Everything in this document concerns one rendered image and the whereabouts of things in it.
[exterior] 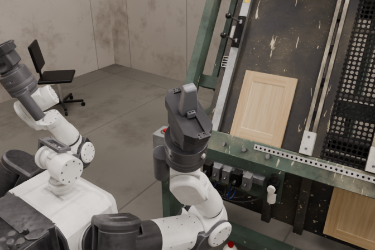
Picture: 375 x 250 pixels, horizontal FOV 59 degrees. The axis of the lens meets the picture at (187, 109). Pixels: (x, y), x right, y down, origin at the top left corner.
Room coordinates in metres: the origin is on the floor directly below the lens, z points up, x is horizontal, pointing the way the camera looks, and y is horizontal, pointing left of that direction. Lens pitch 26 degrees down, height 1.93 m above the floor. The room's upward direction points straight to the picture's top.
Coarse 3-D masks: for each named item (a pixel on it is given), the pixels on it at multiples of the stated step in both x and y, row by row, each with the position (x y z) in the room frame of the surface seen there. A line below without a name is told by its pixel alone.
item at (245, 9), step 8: (248, 8) 2.14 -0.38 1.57; (248, 16) 2.14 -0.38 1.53; (232, 48) 2.04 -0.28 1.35; (240, 48) 2.05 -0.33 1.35; (232, 56) 2.01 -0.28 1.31; (232, 64) 1.98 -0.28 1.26; (232, 72) 1.96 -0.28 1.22; (224, 80) 1.95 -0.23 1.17; (232, 80) 1.96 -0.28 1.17; (224, 88) 1.92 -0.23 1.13; (224, 96) 1.89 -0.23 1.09; (224, 104) 1.87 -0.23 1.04; (216, 112) 1.86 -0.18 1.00; (216, 120) 1.83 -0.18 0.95; (216, 128) 1.80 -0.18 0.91
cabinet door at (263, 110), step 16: (256, 80) 1.89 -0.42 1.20; (272, 80) 1.85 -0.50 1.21; (288, 80) 1.81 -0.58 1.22; (240, 96) 1.87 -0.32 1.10; (256, 96) 1.84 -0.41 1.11; (272, 96) 1.80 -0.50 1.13; (288, 96) 1.76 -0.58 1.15; (240, 112) 1.82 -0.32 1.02; (256, 112) 1.78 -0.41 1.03; (272, 112) 1.75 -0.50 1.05; (288, 112) 1.71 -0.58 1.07; (240, 128) 1.76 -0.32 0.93; (256, 128) 1.73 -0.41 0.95; (272, 128) 1.69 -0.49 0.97; (272, 144) 1.64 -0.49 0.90
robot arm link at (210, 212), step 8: (216, 192) 0.67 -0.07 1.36; (208, 200) 0.64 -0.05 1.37; (216, 200) 0.66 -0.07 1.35; (192, 208) 0.71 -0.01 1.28; (200, 208) 0.65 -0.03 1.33; (208, 208) 0.64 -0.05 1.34; (216, 208) 0.65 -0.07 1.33; (224, 208) 0.70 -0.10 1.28; (200, 216) 0.68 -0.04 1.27; (208, 216) 0.66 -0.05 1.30; (216, 216) 0.67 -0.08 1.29; (224, 216) 0.68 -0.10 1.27; (208, 224) 0.66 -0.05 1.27
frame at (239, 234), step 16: (208, 112) 2.27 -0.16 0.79; (288, 176) 1.75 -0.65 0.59; (240, 192) 1.90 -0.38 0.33; (288, 192) 1.74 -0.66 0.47; (304, 192) 1.64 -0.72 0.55; (320, 192) 1.65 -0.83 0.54; (176, 208) 1.89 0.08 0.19; (256, 208) 1.84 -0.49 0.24; (272, 208) 1.77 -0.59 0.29; (288, 208) 1.73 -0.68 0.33; (304, 208) 1.63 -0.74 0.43; (320, 208) 1.64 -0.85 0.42; (304, 224) 1.67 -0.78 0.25; (320, 224) 1.63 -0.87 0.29; (240, 240) 1.64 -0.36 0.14; (256, 240) 1.60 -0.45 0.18; (272, 240) 1.60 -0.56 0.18; (336, 240) 1.57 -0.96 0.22
